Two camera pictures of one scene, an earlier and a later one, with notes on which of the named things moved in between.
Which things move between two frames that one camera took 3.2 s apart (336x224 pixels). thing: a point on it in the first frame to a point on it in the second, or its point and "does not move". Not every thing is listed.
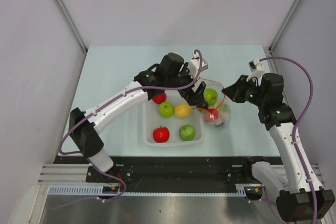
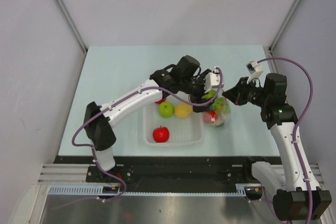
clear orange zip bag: x=219 y=110 does not move
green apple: x=210 y=96 does not move
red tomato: x=211 y=115 does not move
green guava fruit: x=187 y=132 to x=217 y=104
